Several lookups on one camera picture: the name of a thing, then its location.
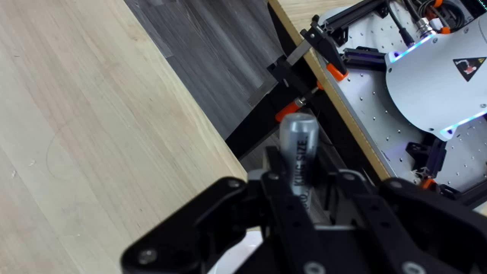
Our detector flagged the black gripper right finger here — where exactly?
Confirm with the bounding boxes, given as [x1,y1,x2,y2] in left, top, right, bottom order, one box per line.
[312,154,487,274]

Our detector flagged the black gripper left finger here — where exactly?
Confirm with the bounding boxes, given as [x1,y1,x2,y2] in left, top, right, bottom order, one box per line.
[121,148,326,274]

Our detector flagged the silver king size marker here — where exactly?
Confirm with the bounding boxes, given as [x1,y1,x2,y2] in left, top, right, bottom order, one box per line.
[279,113,319,206]

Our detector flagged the perforated grey mounting board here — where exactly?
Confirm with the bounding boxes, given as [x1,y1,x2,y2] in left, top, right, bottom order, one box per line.
[337,4,487,191]

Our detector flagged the black orange bar clamp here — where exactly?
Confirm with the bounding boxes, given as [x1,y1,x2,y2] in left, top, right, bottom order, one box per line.
[268,19,347,122]

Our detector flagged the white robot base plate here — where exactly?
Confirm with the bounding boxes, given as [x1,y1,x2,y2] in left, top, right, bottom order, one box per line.
[386,14,487,142]

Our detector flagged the black aluminium frame bar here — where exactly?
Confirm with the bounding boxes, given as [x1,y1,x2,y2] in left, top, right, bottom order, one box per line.
[325,0,389,32]

